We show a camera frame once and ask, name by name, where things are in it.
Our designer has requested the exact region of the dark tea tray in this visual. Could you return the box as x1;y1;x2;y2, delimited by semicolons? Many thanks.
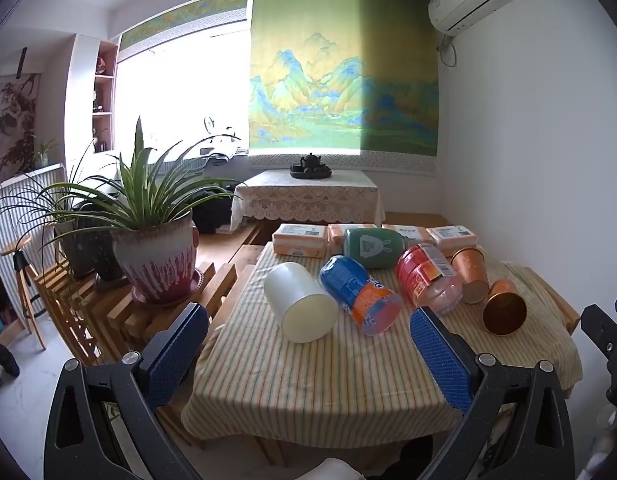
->
289;162;334;180

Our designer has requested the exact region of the black bag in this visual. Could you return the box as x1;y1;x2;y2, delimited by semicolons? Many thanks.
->
192;189;235;234

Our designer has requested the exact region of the blue and orange cup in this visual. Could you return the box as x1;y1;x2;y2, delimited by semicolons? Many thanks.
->
319;255;404;337

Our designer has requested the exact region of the copper metal cup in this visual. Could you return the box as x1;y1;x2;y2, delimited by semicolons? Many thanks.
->
449;246;490;305
483;279;528;336

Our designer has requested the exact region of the white wall shelf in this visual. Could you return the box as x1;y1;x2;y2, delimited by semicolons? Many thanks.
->
90;40;120;154

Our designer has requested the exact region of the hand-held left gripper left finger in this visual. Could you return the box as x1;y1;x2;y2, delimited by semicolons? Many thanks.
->
44;302;210;480

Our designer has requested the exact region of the wooden table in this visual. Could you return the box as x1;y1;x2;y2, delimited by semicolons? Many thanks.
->
228;212;582;467

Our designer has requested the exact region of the green landscape roller blind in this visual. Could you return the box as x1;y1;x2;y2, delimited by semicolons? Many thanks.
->
248;0;440;177

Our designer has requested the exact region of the white lace tablecloth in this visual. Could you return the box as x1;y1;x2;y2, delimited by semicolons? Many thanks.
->
230;169;380;232

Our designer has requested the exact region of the white cloth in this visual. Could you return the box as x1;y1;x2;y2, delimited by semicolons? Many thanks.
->
306;457;375;480

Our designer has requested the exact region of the air conditioner cable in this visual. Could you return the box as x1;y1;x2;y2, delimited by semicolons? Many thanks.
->
437;34;460;68

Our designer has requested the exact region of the small potted plant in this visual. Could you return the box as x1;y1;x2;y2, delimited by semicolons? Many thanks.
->
29;134;60;169

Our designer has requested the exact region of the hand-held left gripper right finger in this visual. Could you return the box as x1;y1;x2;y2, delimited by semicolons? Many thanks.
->
410;306;577;480

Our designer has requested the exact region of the landscape window valance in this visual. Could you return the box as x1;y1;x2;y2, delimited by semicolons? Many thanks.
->
117;0;250;54

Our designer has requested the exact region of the white plastic cup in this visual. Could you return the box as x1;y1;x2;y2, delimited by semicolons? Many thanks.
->
263;261;339;344

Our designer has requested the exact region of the wooden plant stand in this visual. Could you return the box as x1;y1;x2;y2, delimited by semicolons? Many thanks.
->
34;257;239;367

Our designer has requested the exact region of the white radiator cover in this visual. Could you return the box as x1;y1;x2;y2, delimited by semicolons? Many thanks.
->
0;162;70;321

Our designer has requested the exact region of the spider plant in glazed pot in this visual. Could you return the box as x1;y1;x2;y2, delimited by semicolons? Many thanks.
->
0;115;245;307

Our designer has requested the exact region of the striped yellow tablecloth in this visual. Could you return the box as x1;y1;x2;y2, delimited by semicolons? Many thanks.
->
181;240;584;453

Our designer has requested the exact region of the plant in dark pot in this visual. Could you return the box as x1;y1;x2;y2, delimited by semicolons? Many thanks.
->
52;135;126;283

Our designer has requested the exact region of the green cup with white print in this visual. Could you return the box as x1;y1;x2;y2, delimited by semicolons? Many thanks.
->
343;228;408;271

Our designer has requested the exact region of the orange tissue pack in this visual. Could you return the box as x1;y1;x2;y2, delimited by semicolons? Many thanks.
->
426;225;478;253
327;223;377;252
272;223;329;257
383;225;434;248

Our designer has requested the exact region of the ink painting wall hanging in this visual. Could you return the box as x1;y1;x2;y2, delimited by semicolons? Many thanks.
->
0;72;42;189

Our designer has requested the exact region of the wooden stool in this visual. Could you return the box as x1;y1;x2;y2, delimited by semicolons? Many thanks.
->
0;236;50;352

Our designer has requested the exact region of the clear cup with red label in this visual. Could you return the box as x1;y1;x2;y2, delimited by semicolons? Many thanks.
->
395;243;463;317

